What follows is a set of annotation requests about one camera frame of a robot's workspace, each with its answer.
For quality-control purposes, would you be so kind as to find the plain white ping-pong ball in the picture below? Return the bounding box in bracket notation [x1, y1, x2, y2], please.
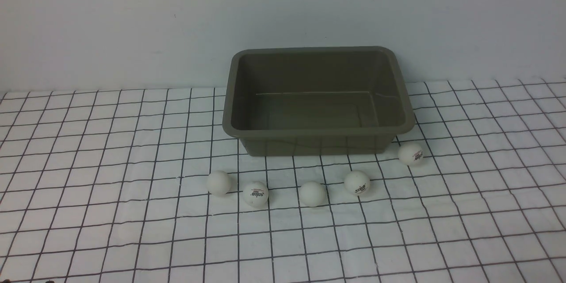
[298, 181, 327, 207]

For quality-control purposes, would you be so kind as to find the white ping-pong ball red logo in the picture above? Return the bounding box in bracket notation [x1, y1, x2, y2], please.
[242, 181, 269, 208]

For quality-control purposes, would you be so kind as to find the white black grid tablecloth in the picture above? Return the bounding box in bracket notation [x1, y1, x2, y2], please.
[0, 77, 566, 283]

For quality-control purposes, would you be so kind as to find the olive green plastic bin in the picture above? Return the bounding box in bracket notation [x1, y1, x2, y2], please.
[222, 46, 416, 157]

